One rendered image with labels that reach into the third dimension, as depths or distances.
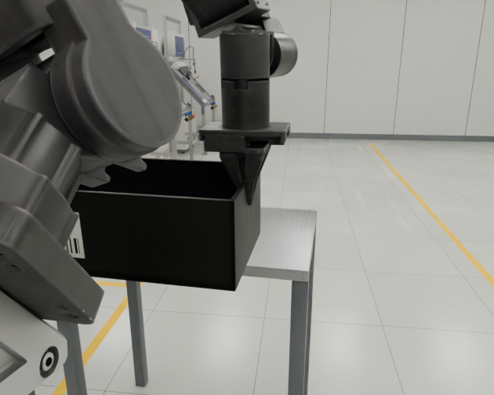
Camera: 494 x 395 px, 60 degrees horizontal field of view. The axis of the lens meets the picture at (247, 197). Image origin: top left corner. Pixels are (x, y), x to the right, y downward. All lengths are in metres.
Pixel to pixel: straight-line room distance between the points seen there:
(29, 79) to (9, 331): 0.13
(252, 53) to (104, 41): 0.25
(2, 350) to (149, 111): 0.15
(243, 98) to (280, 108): 7.30
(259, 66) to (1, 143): 0.32
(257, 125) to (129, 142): 0.27
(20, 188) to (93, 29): 0.10
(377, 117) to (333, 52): 1.35
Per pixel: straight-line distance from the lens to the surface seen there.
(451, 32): 8.13
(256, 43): 0.49
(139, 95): 0.27
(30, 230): 0.18
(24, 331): 0.24
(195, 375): 1.99
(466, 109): 8.27
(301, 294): 1.07
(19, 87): 0.26
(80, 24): 0.26
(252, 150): 0.49
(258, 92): 0.49
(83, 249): 0.56
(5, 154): 0.23
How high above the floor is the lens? 1.27
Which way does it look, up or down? 17 degrees down
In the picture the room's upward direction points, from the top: straight up
